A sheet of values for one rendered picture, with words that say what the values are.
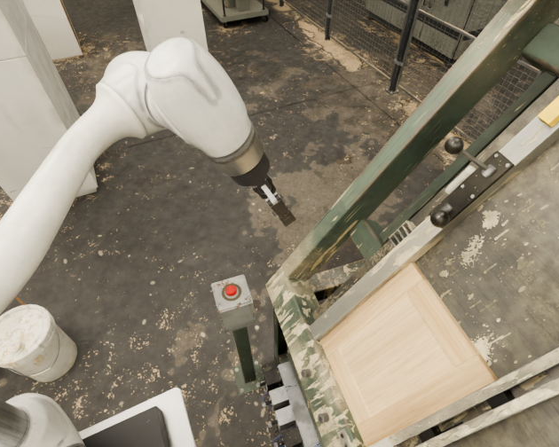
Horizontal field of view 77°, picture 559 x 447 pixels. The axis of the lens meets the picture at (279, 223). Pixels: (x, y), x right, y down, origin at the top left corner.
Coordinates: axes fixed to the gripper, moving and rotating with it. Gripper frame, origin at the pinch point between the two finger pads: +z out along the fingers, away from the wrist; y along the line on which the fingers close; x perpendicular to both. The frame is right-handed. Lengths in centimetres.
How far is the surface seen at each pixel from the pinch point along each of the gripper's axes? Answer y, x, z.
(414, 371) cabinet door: -35, -3, 37
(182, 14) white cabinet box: 343, -31, 91
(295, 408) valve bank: -22, 34, 59
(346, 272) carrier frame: 11, -6, 71
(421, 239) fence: -13.7, -24.1, 23.7
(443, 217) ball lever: -18.5, -26.1, 8.3
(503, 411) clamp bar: -50, -12, 23
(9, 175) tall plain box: 201, 139, 50
